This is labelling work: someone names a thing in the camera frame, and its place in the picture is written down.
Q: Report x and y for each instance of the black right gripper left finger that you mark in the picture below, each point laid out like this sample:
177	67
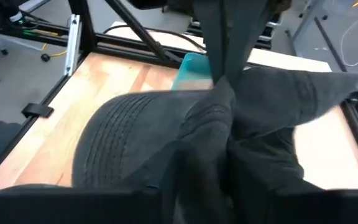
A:
197	186

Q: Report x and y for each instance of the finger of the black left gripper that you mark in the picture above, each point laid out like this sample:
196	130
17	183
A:
211	31
244	28

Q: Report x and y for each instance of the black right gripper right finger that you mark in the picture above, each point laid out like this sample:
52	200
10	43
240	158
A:
253	186

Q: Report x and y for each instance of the dark green baseball cap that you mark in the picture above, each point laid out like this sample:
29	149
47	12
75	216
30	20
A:
129	140

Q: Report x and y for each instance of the translucent green tray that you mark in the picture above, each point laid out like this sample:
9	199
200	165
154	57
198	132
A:
191	67

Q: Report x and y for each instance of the grey desk leg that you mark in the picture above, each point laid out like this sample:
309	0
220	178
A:
306	18

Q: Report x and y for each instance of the black floor equipment rack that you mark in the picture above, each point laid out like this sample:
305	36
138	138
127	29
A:
5	9

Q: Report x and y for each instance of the black aluminium table frame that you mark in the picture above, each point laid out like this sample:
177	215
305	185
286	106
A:
126	43

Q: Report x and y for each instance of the silver metal bracket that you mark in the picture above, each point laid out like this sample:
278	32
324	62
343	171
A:
73	43

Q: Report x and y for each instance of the black camera clip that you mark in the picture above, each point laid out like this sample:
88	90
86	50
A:
37	110

